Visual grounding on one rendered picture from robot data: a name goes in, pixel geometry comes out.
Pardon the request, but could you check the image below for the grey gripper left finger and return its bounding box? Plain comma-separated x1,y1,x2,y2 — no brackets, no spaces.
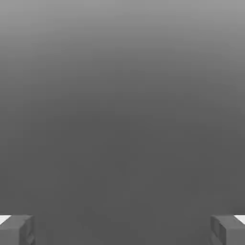
0,214,35,245

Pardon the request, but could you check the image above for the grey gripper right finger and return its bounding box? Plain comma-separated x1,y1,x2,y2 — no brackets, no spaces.
210,214,245,245

